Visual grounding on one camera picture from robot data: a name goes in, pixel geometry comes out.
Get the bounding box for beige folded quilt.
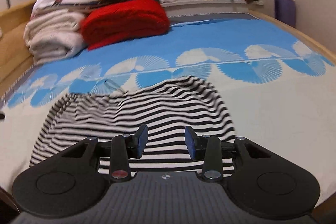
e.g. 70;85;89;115
23;9;86;65

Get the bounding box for wooden bed frame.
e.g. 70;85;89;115
1;1;335;101

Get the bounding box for striped white hooded garment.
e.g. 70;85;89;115
30;76;235;173

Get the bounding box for purple board by wall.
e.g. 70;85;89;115
274;0;297;28

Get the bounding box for blue white patterned bedsheet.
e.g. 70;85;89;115
1;19;335;201

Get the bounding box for red folded blanket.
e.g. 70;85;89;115
80;0;170;50

